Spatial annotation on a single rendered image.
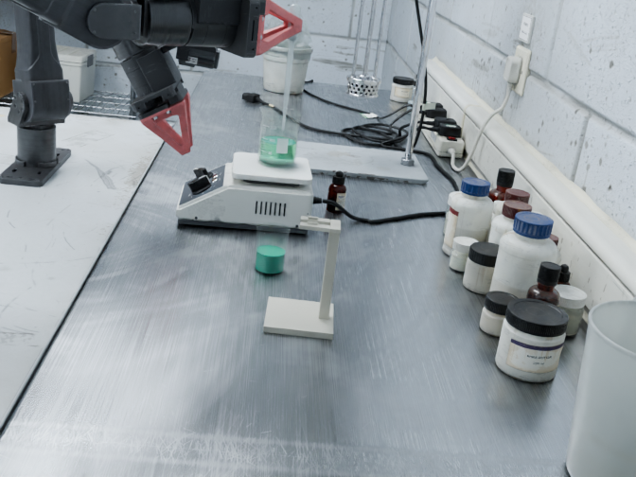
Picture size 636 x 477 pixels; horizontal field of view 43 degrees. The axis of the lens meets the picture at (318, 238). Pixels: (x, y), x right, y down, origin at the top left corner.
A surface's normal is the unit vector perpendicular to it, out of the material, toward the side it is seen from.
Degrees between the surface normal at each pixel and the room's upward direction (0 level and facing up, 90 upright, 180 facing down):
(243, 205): 90
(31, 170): 0
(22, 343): 0
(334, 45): 90
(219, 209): 90
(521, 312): 0
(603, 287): 90
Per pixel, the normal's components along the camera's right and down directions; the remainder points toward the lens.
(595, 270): -0.99, -0.09
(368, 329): 0.11, -0.93
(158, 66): 0.04, 0.35
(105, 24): 0.56, 0.36
